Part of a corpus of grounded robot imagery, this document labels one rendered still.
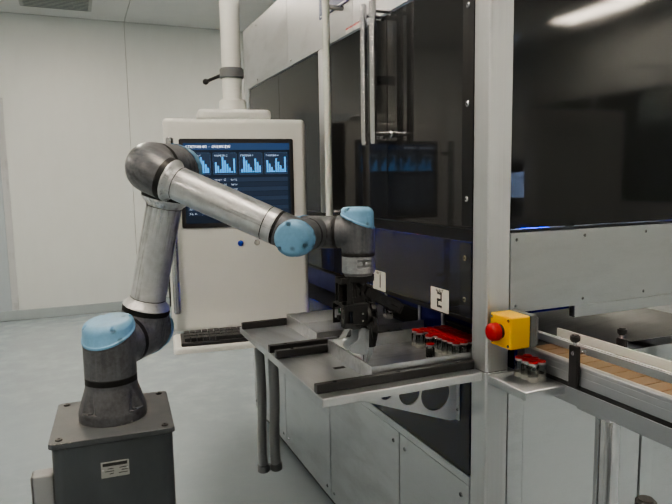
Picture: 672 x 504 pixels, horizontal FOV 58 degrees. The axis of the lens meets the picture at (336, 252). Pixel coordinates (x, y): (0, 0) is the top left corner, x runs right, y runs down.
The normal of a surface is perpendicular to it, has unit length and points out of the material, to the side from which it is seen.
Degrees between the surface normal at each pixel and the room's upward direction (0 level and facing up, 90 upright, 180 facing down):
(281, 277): 90
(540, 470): 90
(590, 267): 90
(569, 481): 90
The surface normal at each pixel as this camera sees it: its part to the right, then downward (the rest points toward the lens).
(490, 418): 0.39, 0.11
